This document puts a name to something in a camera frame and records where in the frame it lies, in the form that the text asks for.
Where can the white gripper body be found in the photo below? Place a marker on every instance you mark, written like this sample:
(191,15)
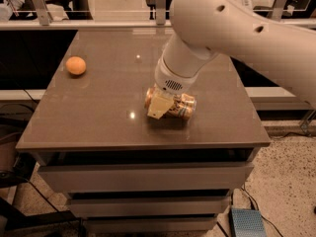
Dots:
(168,80)

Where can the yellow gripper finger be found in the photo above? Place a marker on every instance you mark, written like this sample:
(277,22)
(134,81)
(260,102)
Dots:
(160,103)

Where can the orange soda can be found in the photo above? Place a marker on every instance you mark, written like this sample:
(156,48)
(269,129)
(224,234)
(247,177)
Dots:
(183,108)

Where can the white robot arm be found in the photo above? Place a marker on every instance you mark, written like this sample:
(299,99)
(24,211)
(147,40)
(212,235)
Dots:
(284,54)

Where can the grey drawer cabinet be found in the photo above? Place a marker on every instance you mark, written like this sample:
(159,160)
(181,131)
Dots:
(123,171)

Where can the orange fruit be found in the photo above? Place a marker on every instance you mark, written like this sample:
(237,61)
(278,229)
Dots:
(75,65)

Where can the blue perforated box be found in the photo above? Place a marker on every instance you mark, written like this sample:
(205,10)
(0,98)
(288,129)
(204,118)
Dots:
(246,223)

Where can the metal railing post middle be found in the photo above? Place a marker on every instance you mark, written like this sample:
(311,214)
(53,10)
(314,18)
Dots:
(160,12)

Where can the metal railing post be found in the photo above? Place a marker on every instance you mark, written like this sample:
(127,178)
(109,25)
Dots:
(160,12)
(276,11)
(42,12)

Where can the metal railing post left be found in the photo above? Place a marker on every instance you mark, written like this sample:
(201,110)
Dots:
(42,12)

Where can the metal railing post right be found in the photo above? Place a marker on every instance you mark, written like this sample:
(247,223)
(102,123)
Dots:
(276,11)

